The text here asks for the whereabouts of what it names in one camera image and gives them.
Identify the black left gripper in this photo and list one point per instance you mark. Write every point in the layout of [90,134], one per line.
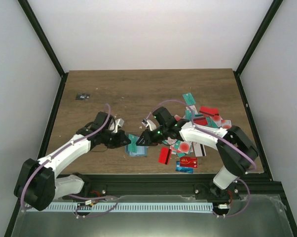
[120,142]

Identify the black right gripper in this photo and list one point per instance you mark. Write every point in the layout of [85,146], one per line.
[148,138]

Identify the blue card holder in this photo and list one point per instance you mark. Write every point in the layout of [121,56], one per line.
[141,151]

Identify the teal card front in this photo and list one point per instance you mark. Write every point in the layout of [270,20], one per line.
[132,148]

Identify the teal card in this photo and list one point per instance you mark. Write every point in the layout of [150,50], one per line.
[132,148]
[189,99]

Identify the red card black stripe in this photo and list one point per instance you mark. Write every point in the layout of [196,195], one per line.
[164,155]

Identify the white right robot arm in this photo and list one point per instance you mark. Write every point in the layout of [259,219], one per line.
[237,151]

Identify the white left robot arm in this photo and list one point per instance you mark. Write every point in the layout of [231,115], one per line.
[39,183]

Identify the white card red circle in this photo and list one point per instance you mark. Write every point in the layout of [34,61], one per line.
[181,147]

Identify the blue card front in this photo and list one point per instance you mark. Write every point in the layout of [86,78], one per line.
[183,169]

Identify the red VIP card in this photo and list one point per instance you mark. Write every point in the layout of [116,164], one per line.
[191,162]

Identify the white card black stripe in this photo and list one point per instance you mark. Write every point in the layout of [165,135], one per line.
[199,149]

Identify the black VIP card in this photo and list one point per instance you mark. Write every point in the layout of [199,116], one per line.
[82,96]

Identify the teal card far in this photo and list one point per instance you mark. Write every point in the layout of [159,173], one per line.
[189,99]

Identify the red card far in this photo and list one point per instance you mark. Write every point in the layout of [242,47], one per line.
[209,112]

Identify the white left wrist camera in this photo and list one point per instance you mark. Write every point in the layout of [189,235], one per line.
[116,125]

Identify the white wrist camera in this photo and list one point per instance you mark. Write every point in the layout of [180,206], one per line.
[150,125]
[116,125]

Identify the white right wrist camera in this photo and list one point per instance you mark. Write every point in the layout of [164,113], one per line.
[150,125]

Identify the light blue slotted cable duct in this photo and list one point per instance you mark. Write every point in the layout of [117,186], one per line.
[124,207]

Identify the black left frame post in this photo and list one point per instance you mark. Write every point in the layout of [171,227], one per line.
[27,9]

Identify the black frame post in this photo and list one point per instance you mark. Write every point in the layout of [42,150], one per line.
[270,14]
[27,9]

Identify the black right frame post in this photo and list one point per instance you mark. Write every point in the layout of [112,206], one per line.
[270,14]

